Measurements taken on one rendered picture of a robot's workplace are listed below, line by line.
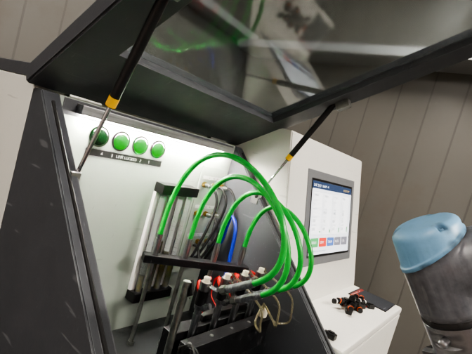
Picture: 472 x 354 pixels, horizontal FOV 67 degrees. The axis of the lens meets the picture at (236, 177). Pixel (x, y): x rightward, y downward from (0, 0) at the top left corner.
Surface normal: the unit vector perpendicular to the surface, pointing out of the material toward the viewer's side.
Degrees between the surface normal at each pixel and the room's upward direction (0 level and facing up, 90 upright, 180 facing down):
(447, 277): 100
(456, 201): 90
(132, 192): 90
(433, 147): 90
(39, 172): 90
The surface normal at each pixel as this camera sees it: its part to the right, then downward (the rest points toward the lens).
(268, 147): -0.61, -0.11
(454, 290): -0.27, 0.18
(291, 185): 0.79, 0.03
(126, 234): 0.75, 0.26
